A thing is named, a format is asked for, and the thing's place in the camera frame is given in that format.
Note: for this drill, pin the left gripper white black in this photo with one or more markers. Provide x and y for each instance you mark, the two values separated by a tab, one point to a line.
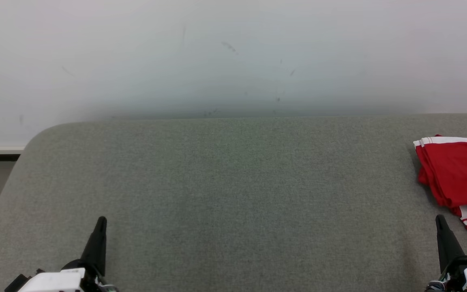
55	282

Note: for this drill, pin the red garment with white band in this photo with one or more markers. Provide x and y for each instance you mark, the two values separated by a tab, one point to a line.
456	170

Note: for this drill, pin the grey fabric sofa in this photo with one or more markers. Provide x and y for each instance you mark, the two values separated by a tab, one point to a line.
233	194

